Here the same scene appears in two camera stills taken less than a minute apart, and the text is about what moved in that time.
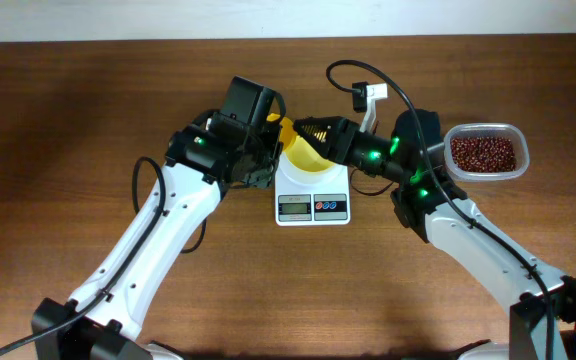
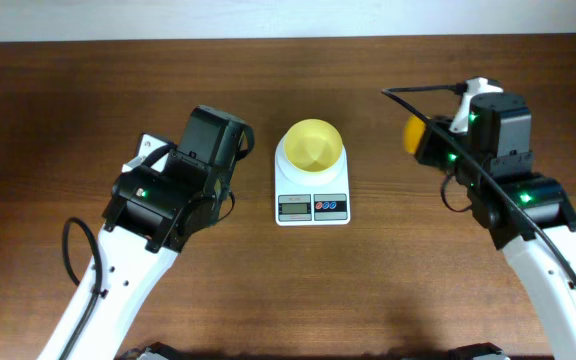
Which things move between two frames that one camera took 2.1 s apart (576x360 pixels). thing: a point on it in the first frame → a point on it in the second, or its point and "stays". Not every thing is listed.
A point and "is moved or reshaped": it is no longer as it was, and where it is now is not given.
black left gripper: [263, 179] → [231, 164]
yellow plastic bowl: [301, 153] stays
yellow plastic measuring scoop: [287, 129] is moved or reshaped
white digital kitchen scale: [311, 198] stays
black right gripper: [339, 140] → [425, 146]
